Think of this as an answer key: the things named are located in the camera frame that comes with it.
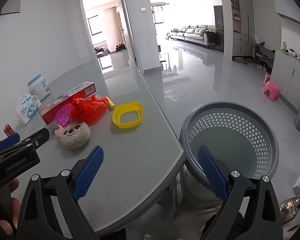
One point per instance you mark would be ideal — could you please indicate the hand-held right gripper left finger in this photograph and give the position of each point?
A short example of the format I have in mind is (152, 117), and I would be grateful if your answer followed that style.
(90, 172)

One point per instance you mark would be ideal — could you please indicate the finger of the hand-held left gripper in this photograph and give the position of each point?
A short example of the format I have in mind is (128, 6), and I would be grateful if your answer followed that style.
(37, 136)
(8, 140)

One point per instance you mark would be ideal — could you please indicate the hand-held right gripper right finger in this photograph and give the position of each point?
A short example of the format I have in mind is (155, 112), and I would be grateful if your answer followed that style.
(212, 172)

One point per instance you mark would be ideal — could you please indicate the pink plastic shuttlecock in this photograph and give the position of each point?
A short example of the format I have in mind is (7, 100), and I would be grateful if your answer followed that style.
(62, 116)

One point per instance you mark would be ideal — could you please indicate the red plastic bag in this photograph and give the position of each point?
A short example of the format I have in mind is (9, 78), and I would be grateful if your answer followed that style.
(90, 110)

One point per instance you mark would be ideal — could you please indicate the grey perforated basket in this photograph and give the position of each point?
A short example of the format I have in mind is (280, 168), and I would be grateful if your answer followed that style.
(240, 120)

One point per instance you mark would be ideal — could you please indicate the person's left hand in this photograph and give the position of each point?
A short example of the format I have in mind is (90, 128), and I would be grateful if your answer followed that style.
(16, 210)

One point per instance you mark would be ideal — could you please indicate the small red box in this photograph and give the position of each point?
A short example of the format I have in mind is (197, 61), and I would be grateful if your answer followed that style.
(8, 130)

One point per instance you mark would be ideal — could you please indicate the white and blue tissue pack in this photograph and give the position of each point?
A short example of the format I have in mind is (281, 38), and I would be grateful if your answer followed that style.
(27, 110)

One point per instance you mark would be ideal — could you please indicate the beige plush toy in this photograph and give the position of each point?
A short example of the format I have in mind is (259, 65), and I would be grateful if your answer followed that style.
(73, 136)

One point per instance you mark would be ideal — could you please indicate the white jar with blue lid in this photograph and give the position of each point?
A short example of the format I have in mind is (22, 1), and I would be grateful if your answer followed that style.
(38, 88)

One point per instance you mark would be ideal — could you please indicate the long red cardboard box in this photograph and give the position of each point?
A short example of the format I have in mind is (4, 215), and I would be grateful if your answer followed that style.
(85, 88)

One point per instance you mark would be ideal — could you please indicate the yellow cylinder piece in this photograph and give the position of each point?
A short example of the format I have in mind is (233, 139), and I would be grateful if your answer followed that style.
(111, 103)

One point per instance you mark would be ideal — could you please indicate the metal kettle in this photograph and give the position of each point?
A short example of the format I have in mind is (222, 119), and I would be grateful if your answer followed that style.
(290, 208)

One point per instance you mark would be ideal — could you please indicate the pink plastic stool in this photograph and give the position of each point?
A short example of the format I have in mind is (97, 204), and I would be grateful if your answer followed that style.
(272, 88)

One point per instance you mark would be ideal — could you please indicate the bed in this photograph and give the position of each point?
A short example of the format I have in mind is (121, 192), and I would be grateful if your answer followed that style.
(101, 52)

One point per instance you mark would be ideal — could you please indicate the red and white carton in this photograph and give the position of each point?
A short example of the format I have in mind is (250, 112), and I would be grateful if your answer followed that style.
(267, 77)

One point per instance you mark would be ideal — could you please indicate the white sideboard cabinet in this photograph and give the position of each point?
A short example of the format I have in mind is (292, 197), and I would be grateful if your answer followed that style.
(290, 77)

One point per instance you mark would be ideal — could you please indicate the shoe rack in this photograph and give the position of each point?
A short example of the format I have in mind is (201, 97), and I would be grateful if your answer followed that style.
(263, 57)

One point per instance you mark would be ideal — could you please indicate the white room door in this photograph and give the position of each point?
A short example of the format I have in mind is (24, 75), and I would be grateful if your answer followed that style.
(127, 42)

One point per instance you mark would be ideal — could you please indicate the beige curtain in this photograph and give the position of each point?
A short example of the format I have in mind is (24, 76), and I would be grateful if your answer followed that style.
(117, 27)

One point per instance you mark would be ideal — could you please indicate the grey sofa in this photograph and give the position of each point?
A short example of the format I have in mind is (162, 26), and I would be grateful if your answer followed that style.
(195, 32)

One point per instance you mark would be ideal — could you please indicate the dark tall fridge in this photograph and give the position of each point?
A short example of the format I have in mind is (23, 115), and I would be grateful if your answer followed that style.
(218, 30)

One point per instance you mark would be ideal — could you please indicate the tall shelf unit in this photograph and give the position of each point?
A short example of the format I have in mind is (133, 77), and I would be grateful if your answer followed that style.
(238, 17)

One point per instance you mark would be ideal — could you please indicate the grey wall board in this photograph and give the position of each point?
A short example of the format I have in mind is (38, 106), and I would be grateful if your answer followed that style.
(12, 5)

